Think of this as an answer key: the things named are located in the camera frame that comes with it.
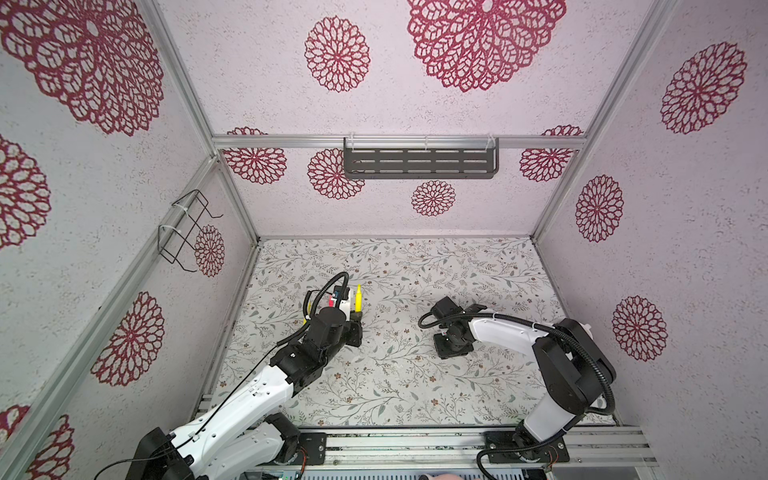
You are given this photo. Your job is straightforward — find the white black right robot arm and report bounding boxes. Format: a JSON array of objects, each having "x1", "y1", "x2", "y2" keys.
[{"x1": 417, "y1": 297, "x2": 617, "y2": 452}]

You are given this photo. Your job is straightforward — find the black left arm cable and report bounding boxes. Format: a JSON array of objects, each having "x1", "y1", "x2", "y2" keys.
[{"x1": 89, "y1": 271, "x2": 351, "y2": 480}]

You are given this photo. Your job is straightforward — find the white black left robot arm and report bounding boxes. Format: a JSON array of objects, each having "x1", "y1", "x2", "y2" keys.
[{"x1": 126, "y1": 307, "x2": 363, "y2": 479}]

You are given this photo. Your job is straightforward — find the dark grey wall shelf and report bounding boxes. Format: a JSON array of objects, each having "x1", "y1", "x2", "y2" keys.
[{"x1": 342, "y1": 138, "x2": 499, "y2": 180}]

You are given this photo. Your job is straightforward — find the black corrugated right cable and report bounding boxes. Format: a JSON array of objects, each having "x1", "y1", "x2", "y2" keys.
[{"x1": 417, "y1": 309, "x2": 618, "y2": 480}]

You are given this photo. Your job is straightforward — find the black wire wall basket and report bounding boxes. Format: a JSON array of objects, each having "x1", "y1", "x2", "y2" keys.
[{"x1": 156, "y1": 189, "x2": 222, "y2": 273}]

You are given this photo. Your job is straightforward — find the white mug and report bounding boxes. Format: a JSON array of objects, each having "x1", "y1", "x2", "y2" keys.
[{"x1": 581, "y1": 324, "x2": 594, "y2": 339}]

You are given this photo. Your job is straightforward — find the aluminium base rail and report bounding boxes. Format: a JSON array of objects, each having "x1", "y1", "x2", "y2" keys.
[{"x1": 191, "y1": 392, "x2": 661, "y2": 480}]

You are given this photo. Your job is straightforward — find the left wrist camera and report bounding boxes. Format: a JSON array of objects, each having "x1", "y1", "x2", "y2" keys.
[{"x1": 328, "y1": 285, "x2": 354, "y2": 319}]

